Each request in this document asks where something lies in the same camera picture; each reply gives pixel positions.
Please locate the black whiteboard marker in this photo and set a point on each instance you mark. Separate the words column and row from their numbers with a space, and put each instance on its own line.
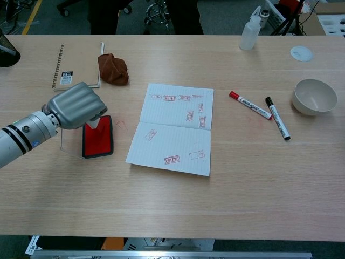
column 279, row 121

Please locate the kraft spiral notebook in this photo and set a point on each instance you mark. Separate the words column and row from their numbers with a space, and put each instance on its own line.
column 78, row 64

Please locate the red whiteboard marker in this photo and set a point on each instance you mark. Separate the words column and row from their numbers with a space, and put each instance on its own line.
column 252, row 106

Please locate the translucent squeeze bottle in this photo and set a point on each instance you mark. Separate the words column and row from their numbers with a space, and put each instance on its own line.
column 249, row 35

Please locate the red ink pad clear lid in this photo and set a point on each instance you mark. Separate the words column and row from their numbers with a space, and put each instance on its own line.
column 97, row 143

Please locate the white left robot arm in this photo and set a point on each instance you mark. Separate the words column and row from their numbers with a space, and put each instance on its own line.
column 21, row 136

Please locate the brown crumpled cloth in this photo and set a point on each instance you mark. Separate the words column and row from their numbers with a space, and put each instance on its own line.
column 113, row 70

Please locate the open white stamped notebook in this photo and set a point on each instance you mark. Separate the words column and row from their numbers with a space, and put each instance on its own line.
column 172, row 140

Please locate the small black-capped bottle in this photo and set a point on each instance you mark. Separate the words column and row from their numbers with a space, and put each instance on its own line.
column 265, row 17

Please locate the chrome stool base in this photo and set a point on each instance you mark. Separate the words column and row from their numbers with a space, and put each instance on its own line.
column 157, row 12

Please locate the brown cardboard box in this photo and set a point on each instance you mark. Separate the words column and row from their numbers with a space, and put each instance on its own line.
column 310, row 24

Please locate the black tripod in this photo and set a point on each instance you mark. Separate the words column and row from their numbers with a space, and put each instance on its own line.
column 289, row 23

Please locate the white round table grommet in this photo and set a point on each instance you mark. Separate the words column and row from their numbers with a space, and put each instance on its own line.
column 301, row 54

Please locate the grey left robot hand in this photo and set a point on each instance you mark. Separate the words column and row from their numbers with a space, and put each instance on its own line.
column 75, row 106

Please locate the beige bowl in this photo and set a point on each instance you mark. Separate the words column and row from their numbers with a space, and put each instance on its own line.
column 314, row 97

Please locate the black mesh basket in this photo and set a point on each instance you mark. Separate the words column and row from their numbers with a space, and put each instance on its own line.
column 6, row 54

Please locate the white sticker-covered panel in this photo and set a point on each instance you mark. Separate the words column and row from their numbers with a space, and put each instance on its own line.
column 32, row 245

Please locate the white plastic crate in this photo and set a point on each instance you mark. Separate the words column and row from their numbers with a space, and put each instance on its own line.
column 275, row 12

